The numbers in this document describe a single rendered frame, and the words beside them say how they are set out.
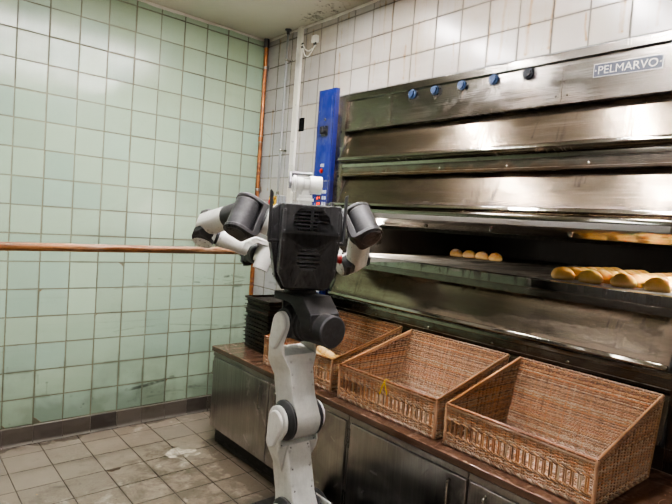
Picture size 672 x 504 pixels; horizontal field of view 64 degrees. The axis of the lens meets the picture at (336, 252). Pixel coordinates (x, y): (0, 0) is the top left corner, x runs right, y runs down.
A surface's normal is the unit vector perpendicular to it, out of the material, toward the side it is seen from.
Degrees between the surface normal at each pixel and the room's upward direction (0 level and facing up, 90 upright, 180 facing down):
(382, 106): 92
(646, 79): 90
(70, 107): 90
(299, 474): 74
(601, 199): 70
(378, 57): 90
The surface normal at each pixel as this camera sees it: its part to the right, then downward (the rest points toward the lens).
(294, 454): 0.63, -0.19
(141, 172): 0.65, 0.08
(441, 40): -0.76, -0.02
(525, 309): -0.69, -0.36
